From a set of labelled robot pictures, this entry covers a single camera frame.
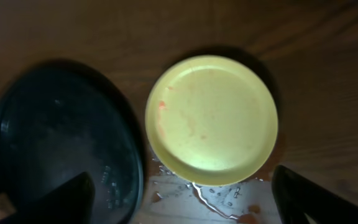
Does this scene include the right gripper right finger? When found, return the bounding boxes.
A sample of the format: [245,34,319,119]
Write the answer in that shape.
[272,165,358,224]

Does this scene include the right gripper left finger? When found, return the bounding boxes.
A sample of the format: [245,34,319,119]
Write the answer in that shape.
[0,172,95,224]

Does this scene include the yellow plate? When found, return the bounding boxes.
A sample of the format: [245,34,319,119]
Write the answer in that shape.
[145,55,278,186]

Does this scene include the round black tray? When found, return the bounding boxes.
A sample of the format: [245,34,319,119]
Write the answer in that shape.
[0,60,144,223]

